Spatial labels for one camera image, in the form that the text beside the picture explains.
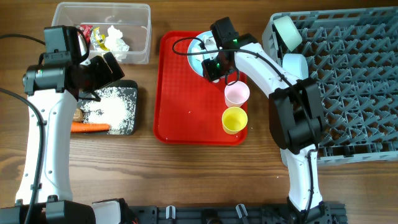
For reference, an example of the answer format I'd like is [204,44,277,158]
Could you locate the light blue plate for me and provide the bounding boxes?
[187,30,218,77]

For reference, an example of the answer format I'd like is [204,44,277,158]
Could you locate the yellow clear candy wrapper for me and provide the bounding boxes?
[90,27,110,52]

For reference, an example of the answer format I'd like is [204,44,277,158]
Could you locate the brown food scrap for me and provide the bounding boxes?
[73,108,84,123]

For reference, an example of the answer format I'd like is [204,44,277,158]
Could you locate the pink plastic cup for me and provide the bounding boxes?
[224,81,250,108]

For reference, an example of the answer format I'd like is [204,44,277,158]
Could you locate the white tissue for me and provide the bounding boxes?
[104,26,129,62]

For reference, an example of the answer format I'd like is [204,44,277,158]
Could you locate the orange carrot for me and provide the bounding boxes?
[71,122,110,133]

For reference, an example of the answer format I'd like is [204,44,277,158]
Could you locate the green bowl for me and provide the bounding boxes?
[274,16,303,52]

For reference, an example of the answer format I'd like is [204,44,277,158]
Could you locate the white rice grains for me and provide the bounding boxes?
[77,87,138,135]

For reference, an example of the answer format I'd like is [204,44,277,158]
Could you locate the light blue bowl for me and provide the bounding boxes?
[282,54,309,80]

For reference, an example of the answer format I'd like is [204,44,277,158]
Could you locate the yellow plastic cup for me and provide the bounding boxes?
[221,107,248,134]

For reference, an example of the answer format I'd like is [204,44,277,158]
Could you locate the red snack wrapper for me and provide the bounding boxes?
[78,24,93,42]

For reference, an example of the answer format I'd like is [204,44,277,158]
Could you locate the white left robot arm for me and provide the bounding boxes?
[1,26,124,223]

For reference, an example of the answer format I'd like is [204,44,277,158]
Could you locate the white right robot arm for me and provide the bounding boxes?
[201,17,325,223]

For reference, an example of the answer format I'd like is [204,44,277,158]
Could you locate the black food waste tray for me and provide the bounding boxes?
[71,80,138,135]

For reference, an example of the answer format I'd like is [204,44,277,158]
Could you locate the clear plastic waste bin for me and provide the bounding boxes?
[52,2,152,64]

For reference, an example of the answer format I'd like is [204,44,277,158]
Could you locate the grey dishwasher rack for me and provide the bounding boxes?
[261,6,398,166]

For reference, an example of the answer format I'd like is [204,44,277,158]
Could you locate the red plastic tray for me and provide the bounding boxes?
[153,30,248,146]

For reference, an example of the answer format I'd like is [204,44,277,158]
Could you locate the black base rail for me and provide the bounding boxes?
[131,203,348,224]

